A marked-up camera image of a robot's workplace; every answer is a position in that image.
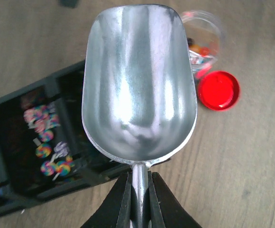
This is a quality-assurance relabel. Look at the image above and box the clear plastic jar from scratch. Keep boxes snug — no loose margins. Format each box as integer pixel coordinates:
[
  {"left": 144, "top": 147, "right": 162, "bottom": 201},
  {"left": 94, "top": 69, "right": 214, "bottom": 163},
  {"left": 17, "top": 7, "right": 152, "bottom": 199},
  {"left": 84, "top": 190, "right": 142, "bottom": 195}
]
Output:
[{"left": 180, "top": 10, "right": 225, "bottom": 80}]

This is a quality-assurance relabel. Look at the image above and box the red jar lid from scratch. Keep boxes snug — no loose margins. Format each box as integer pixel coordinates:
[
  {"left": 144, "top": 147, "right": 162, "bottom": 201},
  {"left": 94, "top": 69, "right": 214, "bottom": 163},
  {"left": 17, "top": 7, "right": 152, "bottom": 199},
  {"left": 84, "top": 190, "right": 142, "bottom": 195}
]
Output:
[{"left": 197, "top": 71, "right": 241, "bottom": 112}]

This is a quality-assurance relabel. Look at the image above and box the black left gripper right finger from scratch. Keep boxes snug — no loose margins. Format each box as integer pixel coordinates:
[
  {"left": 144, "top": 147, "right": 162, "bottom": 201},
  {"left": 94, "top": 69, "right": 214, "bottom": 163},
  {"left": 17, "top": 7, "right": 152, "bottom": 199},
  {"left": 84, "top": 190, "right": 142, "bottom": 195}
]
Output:
[{"left": 148, "top": 172, "right": 201, "bottom": 228}]

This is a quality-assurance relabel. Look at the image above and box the black candy tray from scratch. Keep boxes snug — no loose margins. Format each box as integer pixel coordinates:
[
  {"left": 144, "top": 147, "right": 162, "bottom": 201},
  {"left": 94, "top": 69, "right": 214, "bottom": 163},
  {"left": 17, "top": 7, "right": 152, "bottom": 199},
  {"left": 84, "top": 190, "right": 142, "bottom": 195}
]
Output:
[{"left": 0, "top": 59, "right": 171, "bottom": 223}]

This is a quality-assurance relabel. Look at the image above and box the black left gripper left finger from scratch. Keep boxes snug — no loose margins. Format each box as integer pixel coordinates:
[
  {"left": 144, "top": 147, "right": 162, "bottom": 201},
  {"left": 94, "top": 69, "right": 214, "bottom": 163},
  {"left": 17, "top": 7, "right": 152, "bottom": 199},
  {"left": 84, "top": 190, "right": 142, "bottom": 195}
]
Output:
[{"left": 82, "top": 173, "right": 132, "bottom": 228}]

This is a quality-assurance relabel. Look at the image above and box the silver metal scoop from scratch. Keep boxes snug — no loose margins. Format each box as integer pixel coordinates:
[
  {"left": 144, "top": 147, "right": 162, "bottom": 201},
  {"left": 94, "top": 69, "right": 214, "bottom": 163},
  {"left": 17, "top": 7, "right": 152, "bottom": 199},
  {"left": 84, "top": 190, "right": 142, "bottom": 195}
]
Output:
[{"left": 81, "top": 4, "right": 198, "bottom": 228}]

